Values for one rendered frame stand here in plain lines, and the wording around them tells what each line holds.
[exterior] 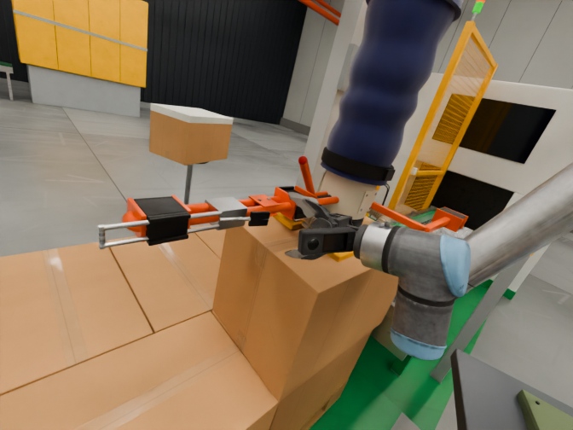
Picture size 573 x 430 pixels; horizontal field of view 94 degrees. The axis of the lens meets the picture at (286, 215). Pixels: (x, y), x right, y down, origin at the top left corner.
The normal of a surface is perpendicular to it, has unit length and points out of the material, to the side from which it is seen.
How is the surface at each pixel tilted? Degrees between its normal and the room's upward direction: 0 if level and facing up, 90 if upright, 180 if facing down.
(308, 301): 90
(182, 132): 90
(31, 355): 0
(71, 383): 0
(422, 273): 89
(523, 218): 75
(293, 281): 90
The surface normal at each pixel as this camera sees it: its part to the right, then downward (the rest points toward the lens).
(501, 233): -0.78, -0.24
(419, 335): -0.45, 0.18
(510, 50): -0.72, 0.11
